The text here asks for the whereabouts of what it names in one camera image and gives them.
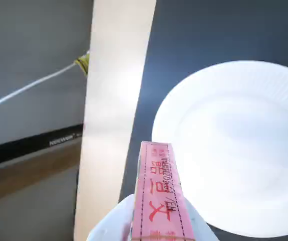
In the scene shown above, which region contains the white paper plate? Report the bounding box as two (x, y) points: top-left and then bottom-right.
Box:
(151, 60), (288, 238)

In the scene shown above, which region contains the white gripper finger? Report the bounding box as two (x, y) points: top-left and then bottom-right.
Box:
(183, 197), (214, 241)
(86, 193), (136, 241)

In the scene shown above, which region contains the black printed tripod pole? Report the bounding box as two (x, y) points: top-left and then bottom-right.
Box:
(0, 124), (84, 169)

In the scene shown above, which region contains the thin white cable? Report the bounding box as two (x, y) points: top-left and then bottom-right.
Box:
(0, 51), (89, 112)

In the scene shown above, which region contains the wooden beam frame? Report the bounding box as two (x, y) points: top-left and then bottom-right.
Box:
(0, 139), (83, 204)

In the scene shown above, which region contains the dark grey mat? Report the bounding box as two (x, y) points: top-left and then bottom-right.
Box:
(117, 0), (288, 241)

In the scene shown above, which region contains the yellow tape wrap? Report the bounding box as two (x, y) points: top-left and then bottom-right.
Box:
(74, 54), (90, 75)

